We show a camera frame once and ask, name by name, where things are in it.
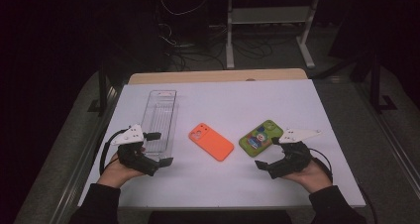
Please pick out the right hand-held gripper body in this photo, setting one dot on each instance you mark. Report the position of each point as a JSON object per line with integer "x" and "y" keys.
{"x": 295, "y": 158}

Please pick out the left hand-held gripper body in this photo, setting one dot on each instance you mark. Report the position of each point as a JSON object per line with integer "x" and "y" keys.
{"x": 132, "y": 154}

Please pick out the clear plastic storage bin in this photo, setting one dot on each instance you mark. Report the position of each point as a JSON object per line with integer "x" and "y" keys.
{"x": 159, "y": 125}

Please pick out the green phone case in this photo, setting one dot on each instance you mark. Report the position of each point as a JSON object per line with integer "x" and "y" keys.
{"x": 259, "y": 139}

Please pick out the orange phone case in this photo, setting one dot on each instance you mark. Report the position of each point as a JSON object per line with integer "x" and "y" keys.
{"x": 211, "y": 141}

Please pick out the person's left hand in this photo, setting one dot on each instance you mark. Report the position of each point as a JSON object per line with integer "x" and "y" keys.
{"x": 115, "y": 172}

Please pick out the person's right hand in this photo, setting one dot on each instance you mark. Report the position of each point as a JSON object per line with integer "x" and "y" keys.
{"x": 310, "y": 179}

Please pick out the black metal stand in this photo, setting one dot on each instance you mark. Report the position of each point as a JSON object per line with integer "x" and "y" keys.
{"x": 103, "y": 91}
{"x": 375, "y": 85}

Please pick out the wooden table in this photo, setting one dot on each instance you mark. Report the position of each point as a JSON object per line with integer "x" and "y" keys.
{"x": 214, "y": 76}

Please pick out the white metal desk frame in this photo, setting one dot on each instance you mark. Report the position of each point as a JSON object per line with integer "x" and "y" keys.
{"x": 270, "y": 16}

